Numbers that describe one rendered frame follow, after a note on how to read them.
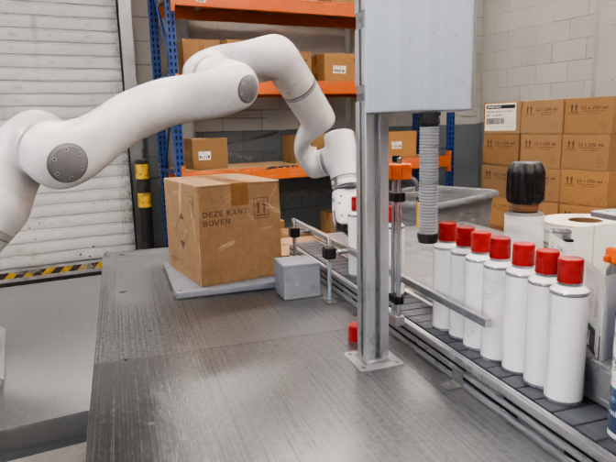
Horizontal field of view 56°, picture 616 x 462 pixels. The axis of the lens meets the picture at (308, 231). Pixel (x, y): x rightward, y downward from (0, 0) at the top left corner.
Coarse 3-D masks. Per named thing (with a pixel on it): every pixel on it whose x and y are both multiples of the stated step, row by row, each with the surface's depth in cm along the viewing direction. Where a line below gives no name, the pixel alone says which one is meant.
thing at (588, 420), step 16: (320, 256) 173; (336, 256) 173; (416, 304) 126; (416, 320) 116; (448, 336) 107; (464, 352) 100; (496, 368) 93; (512, 384) 87; (544, 400) 82; (560, 416) 78; (576, 416) 77; (592, 416) 77; (592, 432) 74; (608, 448) 70
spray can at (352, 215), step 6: (354, 198) 146; (354, 204) 147; (354, 210) 147; (348, 216) 148; (354, 216) 146; (348, 222) 148; (354, 222) 146; (348, 228) 148; (354, 228) 147; (348, 234) 148; (354, 234) 147; (348, 240) 149; (354, 240) 147; (354, 246) 148; (348, 258) 150; (354, 258) 148; (348, 264) 150; (354, 264) 148; (348, 270) 151; (354, 270) 149; (354, 276) 149
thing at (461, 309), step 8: (296, 224) 187; (304, 224) 181; (312, 232) 172; (320, 232) 167; (336, 240) 155; (344, 248) 148; (352, 248) 144; (408, 280) 115; (416, 280) 114; (416, 288) 112; (424, 288) 109; (432, 296) 107; (440, 296) 104; (448, 304) 102; (456, 304) 99; (456, 312) 99; (464, 312) 97; (472, 312) 95; (472, 320) 95; (480, 320) 93; (488, 320) 92
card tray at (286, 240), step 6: (282, 228) 225; (288, 228) 226; (300, 228) 227; (282, 234) 225; (288, 234) 226; (300, 234) 228; (306, 234) 228; (312, 234) 228; (282, 240) 220; (288, 240) 220; (300, 240) 220; (306, 240) 219; (312, 240) 219; (318, 240) 219; (282, 246) 211; (288, 246) 210; (282, 252) 200; (288, 252) 200
